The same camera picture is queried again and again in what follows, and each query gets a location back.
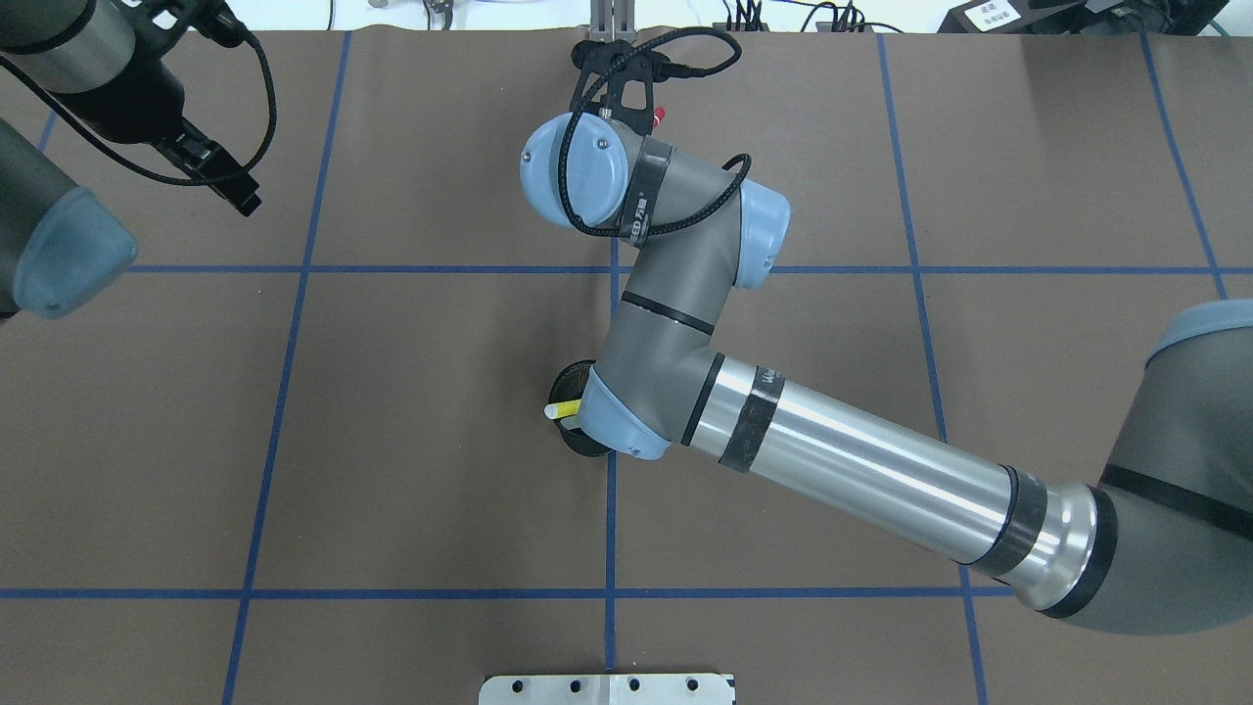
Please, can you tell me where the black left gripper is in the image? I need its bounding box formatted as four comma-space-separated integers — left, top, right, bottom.
88, 28, 262, 217

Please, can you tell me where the yellow highlighter pen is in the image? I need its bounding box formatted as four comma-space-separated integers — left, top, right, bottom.
544, 399, 581, 421

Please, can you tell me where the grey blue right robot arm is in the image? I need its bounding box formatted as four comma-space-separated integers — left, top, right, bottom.
519, 113, 1252, 636

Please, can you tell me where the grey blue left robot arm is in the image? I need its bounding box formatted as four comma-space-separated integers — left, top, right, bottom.
3, 1, 278, 321

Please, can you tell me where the black mesh pen holder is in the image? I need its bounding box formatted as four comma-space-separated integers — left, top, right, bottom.
550, 359, 613, 460

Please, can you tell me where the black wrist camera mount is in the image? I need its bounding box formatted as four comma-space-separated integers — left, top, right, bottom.
569, 39, 669, 135

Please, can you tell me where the aluminium frame post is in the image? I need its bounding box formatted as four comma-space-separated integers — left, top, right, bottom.
586, 0, 638, 43

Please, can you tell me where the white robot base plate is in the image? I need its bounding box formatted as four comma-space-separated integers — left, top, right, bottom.
477, 672, 738, 704

